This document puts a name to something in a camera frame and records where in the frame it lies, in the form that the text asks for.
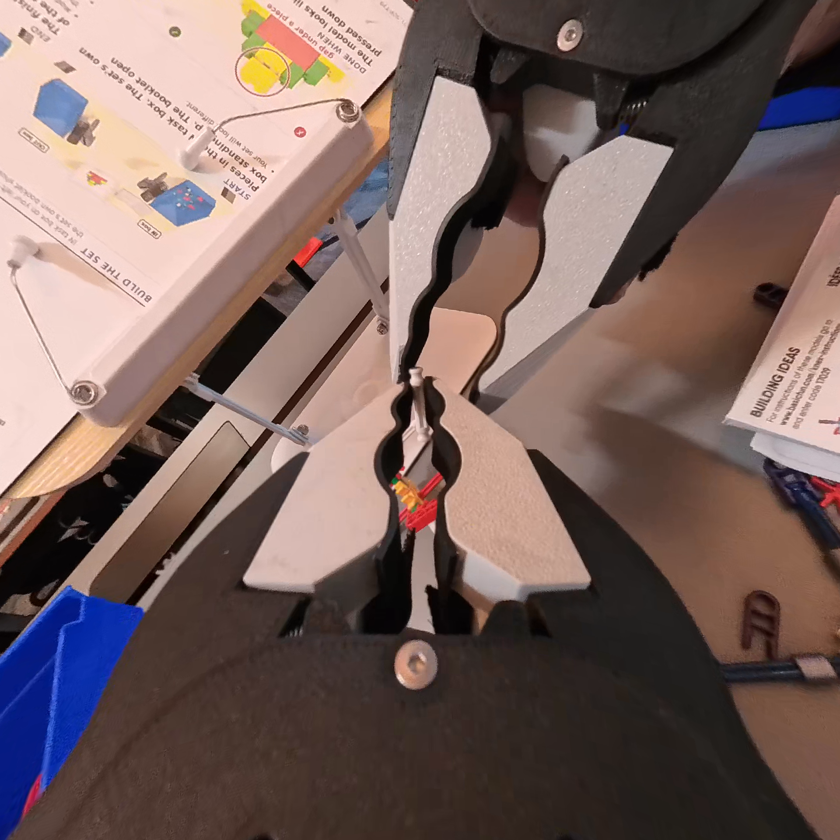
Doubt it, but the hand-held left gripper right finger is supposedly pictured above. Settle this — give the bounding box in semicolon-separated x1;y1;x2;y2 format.
430;379;593;634

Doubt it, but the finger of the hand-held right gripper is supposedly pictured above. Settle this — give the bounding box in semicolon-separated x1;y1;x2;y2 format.
469;138;678;404
388;75;516;386

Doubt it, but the white metal stand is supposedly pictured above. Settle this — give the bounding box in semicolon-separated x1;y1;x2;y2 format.
0;0;496;500

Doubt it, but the white toy rod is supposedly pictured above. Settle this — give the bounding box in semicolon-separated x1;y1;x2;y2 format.
408;367;434;441

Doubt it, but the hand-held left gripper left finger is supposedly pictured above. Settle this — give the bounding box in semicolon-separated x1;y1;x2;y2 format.
243;384;411;634

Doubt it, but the printed instruction sheet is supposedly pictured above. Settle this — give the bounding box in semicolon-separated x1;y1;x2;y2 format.
0;0;414;493

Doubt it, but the instruction booklet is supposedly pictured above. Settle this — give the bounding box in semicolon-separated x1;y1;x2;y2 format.
724;197;840;473

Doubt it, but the colourful toy construction model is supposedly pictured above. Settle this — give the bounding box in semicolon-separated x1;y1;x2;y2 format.
390;469;447;532

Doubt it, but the blue rod snowflake assembly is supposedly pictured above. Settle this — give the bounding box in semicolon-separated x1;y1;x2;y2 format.
718;459;840;685

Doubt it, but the blue storage bin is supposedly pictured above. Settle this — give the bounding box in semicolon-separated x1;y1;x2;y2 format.
0;586;145;821

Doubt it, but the purple toy connector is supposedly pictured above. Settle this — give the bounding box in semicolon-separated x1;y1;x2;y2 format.
743;591;783;652

